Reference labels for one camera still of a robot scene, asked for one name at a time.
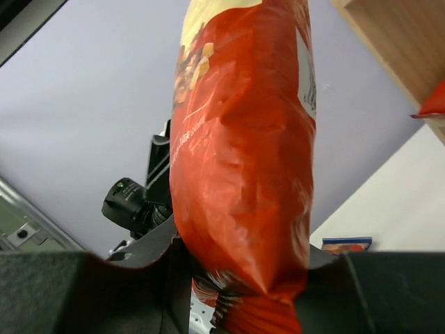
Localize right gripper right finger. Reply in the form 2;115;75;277
295;246;444;333

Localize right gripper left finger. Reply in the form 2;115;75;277
1;218;191;333

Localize left blue Burts bag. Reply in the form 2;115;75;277
321;237;373;256

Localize wooden two-tier shelf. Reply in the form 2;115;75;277
330;0;445;147

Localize cassava chips bag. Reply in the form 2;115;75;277
170;0;316;333
410;81;445;119

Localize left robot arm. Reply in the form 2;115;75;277
102;122;215;333

